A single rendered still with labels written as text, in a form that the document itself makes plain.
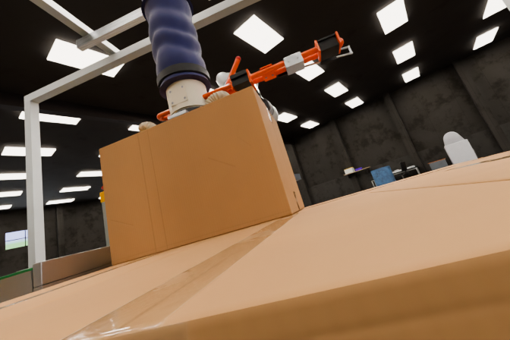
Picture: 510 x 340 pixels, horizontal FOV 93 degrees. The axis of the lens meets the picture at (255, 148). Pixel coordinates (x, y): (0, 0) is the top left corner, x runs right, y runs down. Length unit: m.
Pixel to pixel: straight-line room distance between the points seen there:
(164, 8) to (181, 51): 0.24
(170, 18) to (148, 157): 0.63
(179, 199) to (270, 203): 0.29
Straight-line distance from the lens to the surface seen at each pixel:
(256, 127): 0.71
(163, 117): 1.15
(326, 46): 0.99
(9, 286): 1.00
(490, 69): 14.60
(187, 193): 0.77
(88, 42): 3.82
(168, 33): 1.17
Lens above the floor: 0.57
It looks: 15 degrees up
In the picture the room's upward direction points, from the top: 16 degrees counter-clockwise
